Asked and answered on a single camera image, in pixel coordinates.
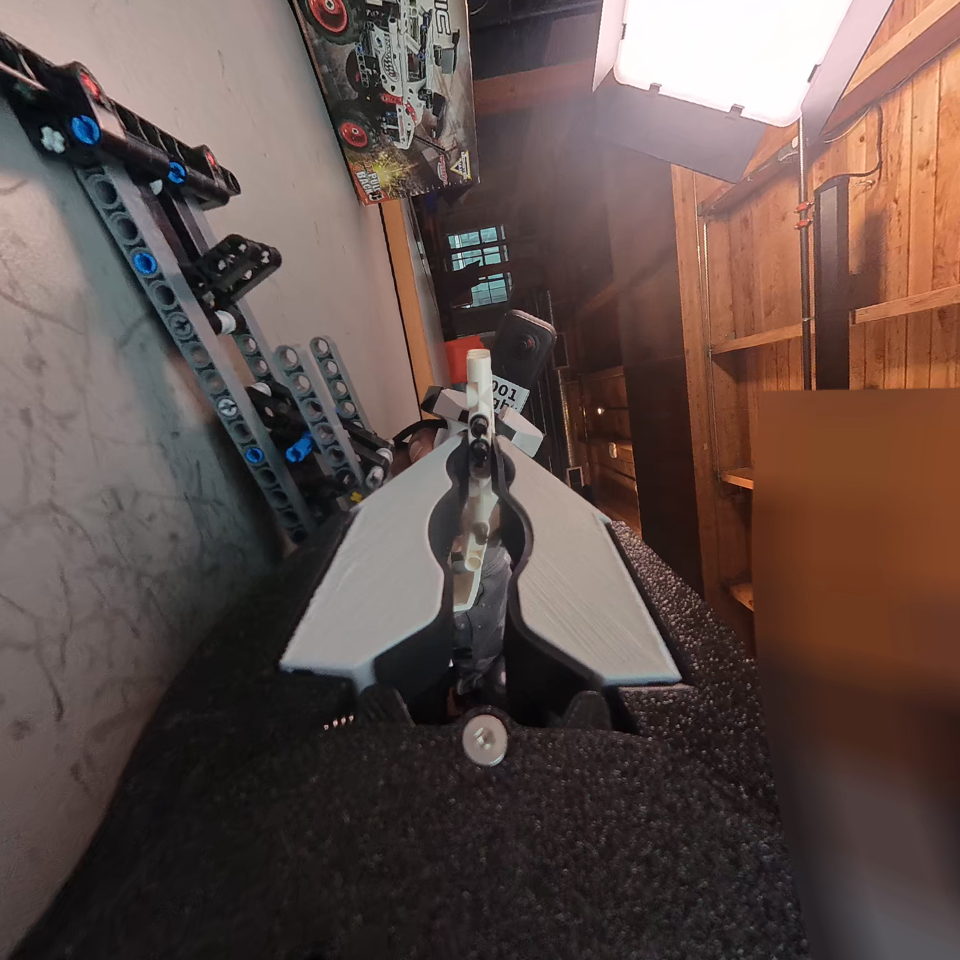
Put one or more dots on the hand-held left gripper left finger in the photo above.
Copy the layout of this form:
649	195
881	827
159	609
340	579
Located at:
367	592

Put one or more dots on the partly built toy truck chassis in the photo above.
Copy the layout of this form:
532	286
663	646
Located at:
161	289

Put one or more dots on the bright studio light panel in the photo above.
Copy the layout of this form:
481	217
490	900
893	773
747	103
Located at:
720	52

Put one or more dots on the wood edged side desk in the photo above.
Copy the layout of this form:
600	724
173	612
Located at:
409	300

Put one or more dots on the window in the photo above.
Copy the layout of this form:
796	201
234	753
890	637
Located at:
480	262

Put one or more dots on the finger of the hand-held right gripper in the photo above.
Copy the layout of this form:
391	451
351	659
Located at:
521	435
446	409

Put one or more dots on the toy truck set box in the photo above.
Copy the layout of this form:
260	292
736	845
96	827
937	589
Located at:
390	90

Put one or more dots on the white beam brick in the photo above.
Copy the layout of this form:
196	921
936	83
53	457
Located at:
478	375

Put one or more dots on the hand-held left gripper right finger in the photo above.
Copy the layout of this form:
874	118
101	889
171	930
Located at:
592	600

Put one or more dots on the wooden wall shelf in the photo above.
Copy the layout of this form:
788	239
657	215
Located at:
757	337

